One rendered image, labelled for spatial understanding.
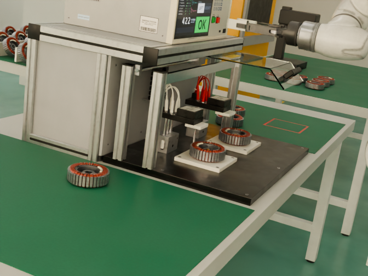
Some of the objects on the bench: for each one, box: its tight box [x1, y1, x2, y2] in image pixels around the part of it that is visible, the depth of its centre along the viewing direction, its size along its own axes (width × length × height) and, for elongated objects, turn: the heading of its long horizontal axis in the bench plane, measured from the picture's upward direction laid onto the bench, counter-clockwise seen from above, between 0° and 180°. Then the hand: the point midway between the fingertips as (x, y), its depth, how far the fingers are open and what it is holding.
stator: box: [189, 141, 226, 163], centre depth 181 cm, size 11×11×4 cm
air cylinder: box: [186, 119, 209, 139], centre depth 208 cm, size 5×8×6 cm
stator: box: [219, 127, 252, 146], centre depth 203 cm, size 11×11×4 cm
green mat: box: [0, 134, 255, 276], centre depth 145 cm, size 94×61×1 cm, turn 40°
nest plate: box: [206, 135, 261, 155], centre depth 203 cm, size 15×15×1 cm
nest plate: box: [174, 150, 237, 173], centre depth 182 cm, size 15×15×1 cm
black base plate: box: [103, 123, 309, 206], centre depth 194 cm, size 47×64×2 cm
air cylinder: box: [158, 131, 179, 154], centre depth 187 cm, size 5×8×6 cm
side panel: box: [22, 38, 108, 163], centre depth 176 cm, size 28×3×32 cm, turn 40°
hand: (239, 24), depth 190 cm, fingers open, 8 cm apart
